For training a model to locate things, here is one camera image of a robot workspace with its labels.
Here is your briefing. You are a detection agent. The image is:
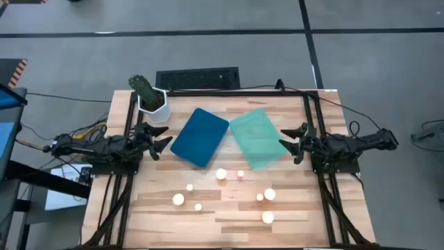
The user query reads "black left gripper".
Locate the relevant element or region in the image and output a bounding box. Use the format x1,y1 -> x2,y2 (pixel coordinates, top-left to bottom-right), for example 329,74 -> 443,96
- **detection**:
133,121 -> 173,162

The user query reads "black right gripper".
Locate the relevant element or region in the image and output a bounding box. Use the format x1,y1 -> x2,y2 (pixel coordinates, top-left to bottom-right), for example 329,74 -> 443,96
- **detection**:
278,122 -> 318,165

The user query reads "translucent teal plastic bin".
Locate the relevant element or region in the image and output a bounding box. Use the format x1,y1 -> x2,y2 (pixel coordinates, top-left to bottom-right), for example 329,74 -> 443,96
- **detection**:
228,108 -> 289,170

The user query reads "dark blue plastic bin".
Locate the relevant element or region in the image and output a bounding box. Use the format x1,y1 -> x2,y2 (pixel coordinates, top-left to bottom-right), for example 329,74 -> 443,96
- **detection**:
169,107 -> 230,169

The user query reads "white hexagonal plant pot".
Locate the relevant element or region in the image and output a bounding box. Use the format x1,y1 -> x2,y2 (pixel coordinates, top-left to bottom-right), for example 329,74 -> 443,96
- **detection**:
137,86 -> 172,124

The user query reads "green cactus plant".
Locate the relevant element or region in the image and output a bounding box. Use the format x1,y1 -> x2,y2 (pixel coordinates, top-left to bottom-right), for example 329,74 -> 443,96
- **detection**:
128,74 -> 164,110

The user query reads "black phone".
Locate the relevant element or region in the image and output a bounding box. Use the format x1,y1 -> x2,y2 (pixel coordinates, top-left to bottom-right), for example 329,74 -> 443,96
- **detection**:
78,167 -> 93,184

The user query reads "white paper sheet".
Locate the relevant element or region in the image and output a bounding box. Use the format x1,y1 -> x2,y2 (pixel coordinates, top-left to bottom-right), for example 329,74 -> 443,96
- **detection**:
44,162 -> 93,212

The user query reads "grey floor device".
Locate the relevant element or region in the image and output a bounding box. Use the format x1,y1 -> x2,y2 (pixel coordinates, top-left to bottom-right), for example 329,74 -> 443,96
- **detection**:
410,119 -> 444,153

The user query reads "blue cart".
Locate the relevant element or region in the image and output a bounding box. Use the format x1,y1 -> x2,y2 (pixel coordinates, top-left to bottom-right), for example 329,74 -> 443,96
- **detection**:
0,84 -> 28,181

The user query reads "hazard-striped floor mat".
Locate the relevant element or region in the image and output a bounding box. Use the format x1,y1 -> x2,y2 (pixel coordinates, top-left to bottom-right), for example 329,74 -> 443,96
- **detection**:
0,58 -> 28,90

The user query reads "black cable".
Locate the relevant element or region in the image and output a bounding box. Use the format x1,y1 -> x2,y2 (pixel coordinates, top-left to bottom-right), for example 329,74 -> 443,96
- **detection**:
284,85 -> 382,132
26,92 -> 112,103

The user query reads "black aluminium table frame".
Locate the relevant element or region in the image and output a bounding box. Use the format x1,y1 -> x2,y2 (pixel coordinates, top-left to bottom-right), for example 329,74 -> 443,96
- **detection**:
82,89 -> 378,250

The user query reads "yellow cable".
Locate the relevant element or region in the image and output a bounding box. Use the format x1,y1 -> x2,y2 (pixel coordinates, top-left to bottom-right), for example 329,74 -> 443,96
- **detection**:
71,122 -> 108,140

